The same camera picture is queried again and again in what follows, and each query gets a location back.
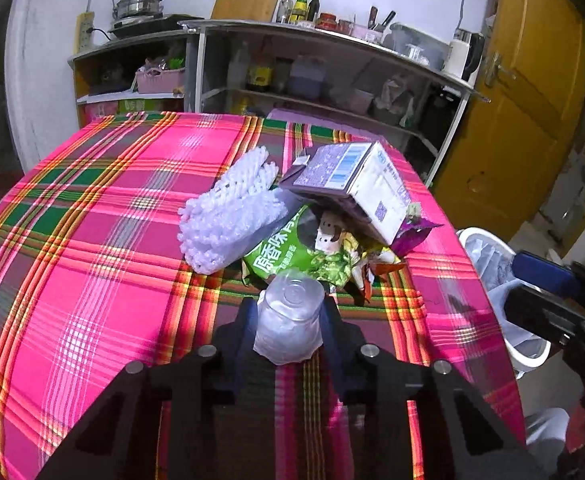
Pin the pink plaid tablecloth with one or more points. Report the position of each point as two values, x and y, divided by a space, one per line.
92 278

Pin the pink lid storage box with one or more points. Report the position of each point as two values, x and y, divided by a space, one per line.
319 121

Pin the red jar on counter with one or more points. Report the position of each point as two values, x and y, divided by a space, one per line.
326 21

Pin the white metal shelf unit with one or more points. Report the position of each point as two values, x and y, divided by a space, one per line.
340 81

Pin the yellow crumpled wrapper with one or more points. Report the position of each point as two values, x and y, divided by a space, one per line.
374 263

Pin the green snack bag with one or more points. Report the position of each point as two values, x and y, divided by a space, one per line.
316 242

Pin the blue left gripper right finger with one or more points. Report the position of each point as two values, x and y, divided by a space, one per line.
342 344

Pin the yellow wooden door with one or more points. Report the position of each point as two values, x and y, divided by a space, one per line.
515 138

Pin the grey blue plastic container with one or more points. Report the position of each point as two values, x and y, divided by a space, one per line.
306 77

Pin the steel cooking pot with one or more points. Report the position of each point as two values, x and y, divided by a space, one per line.
134 8

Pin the purple snack wrapper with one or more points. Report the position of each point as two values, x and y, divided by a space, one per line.
412 234

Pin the dark soy sauce bottle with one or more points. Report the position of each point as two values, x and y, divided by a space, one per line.
313 10

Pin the purple white milk carton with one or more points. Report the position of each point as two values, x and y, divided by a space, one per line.
357 178

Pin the white trash bag liner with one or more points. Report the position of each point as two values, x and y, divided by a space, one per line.
502 289

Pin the green oil bottle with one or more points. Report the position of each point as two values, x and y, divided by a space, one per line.
298 12

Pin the white round trash bin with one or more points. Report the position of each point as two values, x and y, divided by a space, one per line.
502 284

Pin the pink plastic basket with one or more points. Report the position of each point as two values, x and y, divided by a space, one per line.
154 81

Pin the white power strip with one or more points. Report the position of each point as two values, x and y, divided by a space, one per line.
83 33

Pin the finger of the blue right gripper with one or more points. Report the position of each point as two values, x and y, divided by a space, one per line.
545 274
540 312

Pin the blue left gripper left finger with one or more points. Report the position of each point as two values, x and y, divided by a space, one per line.
234 342

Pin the clear plastic cup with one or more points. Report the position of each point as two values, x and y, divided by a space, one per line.
288 327

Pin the white foam fruit net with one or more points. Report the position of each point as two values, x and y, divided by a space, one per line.
243 207

